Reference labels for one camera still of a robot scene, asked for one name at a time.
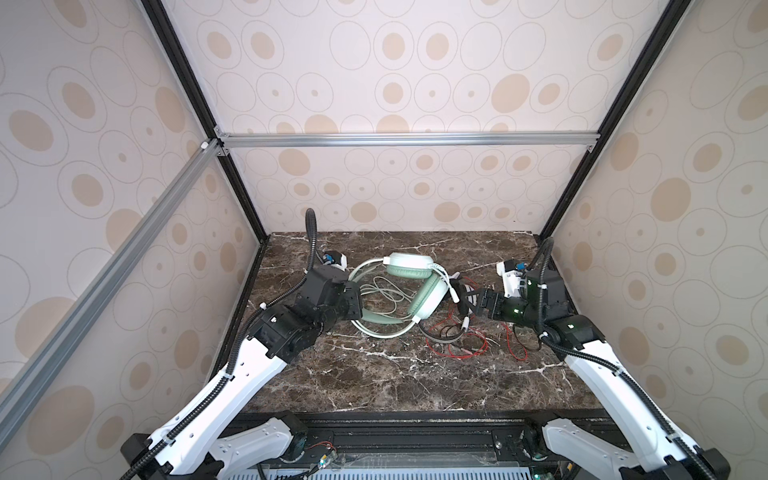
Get silver aluminium rail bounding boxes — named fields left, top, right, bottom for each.
left=1, top=138, right=222, bottom=449
left=217, top=131, right=600, bottom=149

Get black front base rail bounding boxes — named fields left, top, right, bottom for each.
left=197, top=409, right=661, bottom=480

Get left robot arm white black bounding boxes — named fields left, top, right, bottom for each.
left=121, top=209, right=362, bottom=479

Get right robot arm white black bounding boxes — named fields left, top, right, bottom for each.
left=451, top=238, right=731, bottom=479

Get black corner frame post right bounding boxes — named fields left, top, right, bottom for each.
left=535, top=0, right=694, bottom=245

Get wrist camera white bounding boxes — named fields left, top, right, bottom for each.
left=496, top=259, right=527, bottom=298
left=320, top=250, right=348, bottom=271

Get black corner frame post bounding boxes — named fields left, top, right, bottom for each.
left=139, top=0, right=269, bottom=243
left=535, top=0, right=694, bottom=245

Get black corner frame post left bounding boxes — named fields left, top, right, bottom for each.
left=139, top=0, right=269, bottom=243

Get black white headphones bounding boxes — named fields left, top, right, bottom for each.
left=418, top=276, right=474, bottom=345

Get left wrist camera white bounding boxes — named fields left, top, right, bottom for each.
left=320, top=250, right=348, bottom=271

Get silver aluminium rail left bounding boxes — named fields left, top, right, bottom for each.
left=1, top=138, right=222, bottom=449

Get mint green headphones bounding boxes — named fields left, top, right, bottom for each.
left=349, top=253, right=459, bottom=340

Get silver aluminium rail back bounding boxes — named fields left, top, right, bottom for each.
left=217, top=131, right=600, bottom=149

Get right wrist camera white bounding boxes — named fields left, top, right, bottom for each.
left=496, top=259, right=527, bottom=298

